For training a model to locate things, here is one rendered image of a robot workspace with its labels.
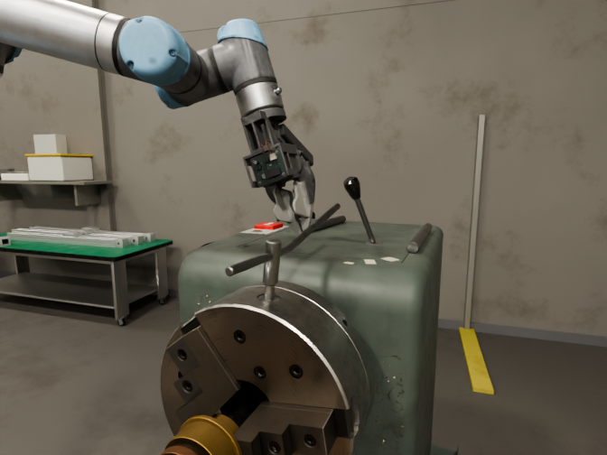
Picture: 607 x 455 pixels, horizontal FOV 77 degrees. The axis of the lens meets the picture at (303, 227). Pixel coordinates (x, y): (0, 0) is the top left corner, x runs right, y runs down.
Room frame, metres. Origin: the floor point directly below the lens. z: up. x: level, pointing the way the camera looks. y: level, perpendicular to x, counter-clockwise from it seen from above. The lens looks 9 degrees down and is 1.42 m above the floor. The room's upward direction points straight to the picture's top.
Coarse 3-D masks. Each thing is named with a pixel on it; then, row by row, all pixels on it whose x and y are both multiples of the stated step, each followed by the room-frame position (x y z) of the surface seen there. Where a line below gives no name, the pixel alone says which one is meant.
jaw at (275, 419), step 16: (256, 416) 0.45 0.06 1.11; (272, 416) 0.44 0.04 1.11; (288, 416) 0.44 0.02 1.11; (304, 416) 0.43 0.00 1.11; (320, 416) 0.43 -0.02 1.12; (336, 416) 0.44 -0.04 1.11; (352, 416) 0.46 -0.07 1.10; (240, 432) 0.42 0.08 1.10; (256, 432) 0.41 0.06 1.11; (272, 432) 0.41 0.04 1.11; (288, 432) 0.42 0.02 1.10; (304, 432) 0.41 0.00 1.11; (320, 432) 0.40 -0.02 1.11; (336, 432) 0.44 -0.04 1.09; (240, 448) 0.40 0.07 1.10; (256, 448) 0.40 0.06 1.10; (272, 448) 0.41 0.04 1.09; (288, 448) 0.41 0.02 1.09; (304, 448) 0.41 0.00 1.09; (320, 448) 0.40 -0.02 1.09
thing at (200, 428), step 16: (192, 416) 0.43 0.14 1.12; (208, 416) 0.42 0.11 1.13; (224, 416) 0.44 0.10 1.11; (192, 432) 0.39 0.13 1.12; (208, 432) 0.40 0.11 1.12; (224, 432) 0.40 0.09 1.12; (176, 448) 0.38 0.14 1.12; (192, 448) 0.38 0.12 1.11; (208, 448) 0.38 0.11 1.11; (224, 448) 0.39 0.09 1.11
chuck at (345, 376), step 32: (256, 288) 0.57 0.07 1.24; (224, 320) 0.50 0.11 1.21; (256, 320) 0.48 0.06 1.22; (288, 320) 0.47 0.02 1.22; (320, 320) 0.51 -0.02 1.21; (224, 352) 0.50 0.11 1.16; (256, 352) 0.48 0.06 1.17; (288, 352) 0.46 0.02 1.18; (320, 352) 0.45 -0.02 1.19; (352, 352) 0.51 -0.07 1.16; (160, 384) 0.55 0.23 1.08; (256, 384) 0.48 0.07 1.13; (288, 384) 0.46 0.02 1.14; (320, 384) 0.45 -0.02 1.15; (352, 384) 0.47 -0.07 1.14; (352, 448) 0.43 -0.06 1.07
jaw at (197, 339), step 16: (192, 320) 0.53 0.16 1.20; (192, 336) 0.49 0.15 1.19; (208, 336) 0.52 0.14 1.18; (176, 352) 0.49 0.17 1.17; (192, 352) 0.48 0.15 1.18; (208, 352) 0.49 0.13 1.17; (192, 368) 0.48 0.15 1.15; (208, 368) 0.48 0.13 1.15; (224, 368) 0.49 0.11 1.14; (176, 384) 0.46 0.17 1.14; (192, 384) 0.45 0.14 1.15; (208, 384) 0.46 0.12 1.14; (224, 384) 0.48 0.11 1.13; (240, 384) 0.50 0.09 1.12; (192, 400) 0.43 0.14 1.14; (208, 400) 0.44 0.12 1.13; (224, 400) 0.46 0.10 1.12
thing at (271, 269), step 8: (272, 240) 0.52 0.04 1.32; (272, 248) 0.51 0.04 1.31; (280, 248) 0.52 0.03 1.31; (264, 264) 0.52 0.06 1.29; (272, 264) 0.51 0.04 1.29; (264, 272) 0.52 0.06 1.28; (272, 272) 0.51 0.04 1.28; (264, 280) 0.52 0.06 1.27; (272, 280) 0.51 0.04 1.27; (272, 288) 0.52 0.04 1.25; (264, 296) 0.53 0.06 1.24; (272, 296) 0.52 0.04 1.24
